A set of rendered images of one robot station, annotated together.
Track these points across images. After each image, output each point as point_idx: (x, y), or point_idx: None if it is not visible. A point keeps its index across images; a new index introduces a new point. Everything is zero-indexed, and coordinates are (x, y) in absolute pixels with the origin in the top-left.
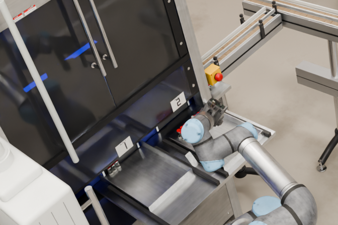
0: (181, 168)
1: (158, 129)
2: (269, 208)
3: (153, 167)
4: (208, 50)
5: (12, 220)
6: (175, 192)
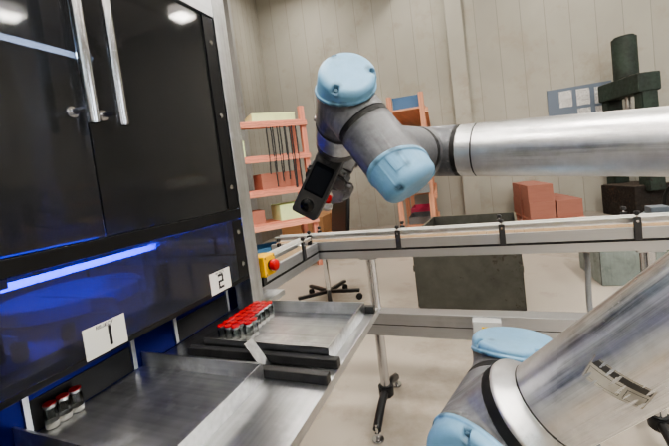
0: (235, 377)
1: (178, 339)
2: (525, 339)
3: (168, 391)
4: None
5: None
6: (230, 421)
